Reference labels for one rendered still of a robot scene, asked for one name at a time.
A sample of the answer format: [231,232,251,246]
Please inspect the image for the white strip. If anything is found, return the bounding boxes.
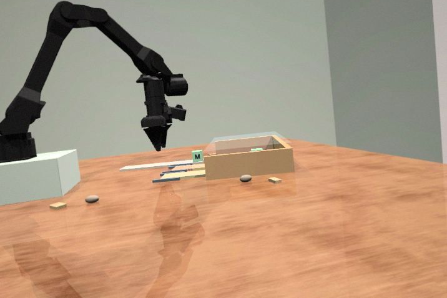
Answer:
[119,160,204,172]

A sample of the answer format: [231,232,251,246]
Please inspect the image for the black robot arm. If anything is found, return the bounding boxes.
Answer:
[0,1,188,164]

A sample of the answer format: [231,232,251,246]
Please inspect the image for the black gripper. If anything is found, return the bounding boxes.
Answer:
[141,96,172,152]

